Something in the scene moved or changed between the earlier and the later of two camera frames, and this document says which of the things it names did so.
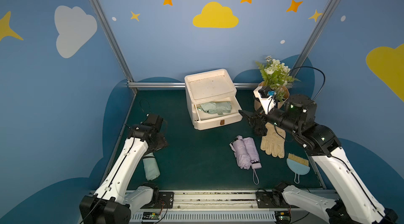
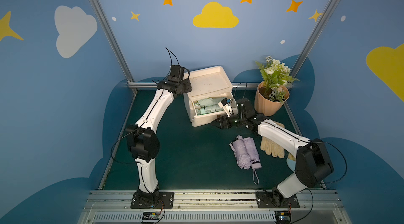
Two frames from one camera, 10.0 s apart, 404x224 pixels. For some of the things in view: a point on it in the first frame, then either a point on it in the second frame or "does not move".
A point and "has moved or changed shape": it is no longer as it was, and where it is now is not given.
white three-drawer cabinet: (210, 99) does not move
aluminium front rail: (220, 207) does not move
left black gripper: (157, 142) -> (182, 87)
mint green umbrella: (151, 166) has moved or changed shape
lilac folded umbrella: (241, 154) does not move
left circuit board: (151, 215) does not move
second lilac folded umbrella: (252, 152) does not move
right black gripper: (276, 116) -> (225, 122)
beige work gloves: (273, 143) does not move
